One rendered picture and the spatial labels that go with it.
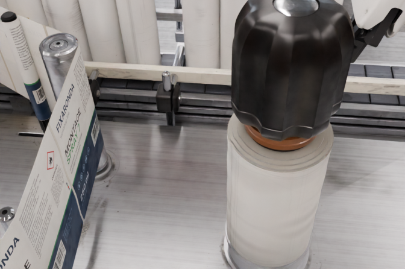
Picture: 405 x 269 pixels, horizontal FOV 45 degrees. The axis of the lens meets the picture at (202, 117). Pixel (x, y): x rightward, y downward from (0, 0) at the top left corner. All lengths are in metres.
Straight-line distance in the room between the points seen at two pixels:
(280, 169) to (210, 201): 0.22
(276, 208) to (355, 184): 0.22
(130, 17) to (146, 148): 0.17
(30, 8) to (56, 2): 0.05
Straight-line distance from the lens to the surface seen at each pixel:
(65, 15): 0.70
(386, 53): 0.89
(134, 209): 0.58
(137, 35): 0.68
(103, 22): 0.68
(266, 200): 0.40
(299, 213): 0.43
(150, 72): 0.69
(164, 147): 0.63
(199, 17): 0.65
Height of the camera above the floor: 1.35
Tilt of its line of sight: 45 degrees down
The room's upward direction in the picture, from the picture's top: 2 degrees counter-clockwise
